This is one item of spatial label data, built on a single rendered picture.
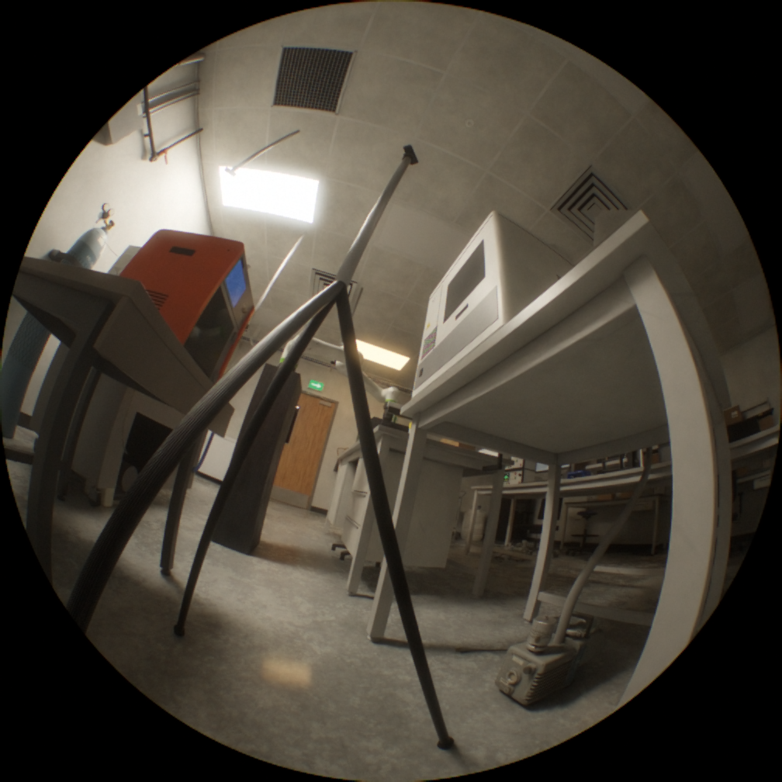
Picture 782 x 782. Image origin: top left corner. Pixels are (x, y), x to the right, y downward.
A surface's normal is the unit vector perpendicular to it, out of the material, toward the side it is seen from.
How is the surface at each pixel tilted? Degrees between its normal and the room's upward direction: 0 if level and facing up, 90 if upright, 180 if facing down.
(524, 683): 88
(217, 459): 90
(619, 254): 180
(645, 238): 180
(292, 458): 90
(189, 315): 90
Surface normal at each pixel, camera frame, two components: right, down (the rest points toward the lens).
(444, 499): 0.30, -0.32
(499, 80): -0.20, 0.90
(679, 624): -0.93, -0.30
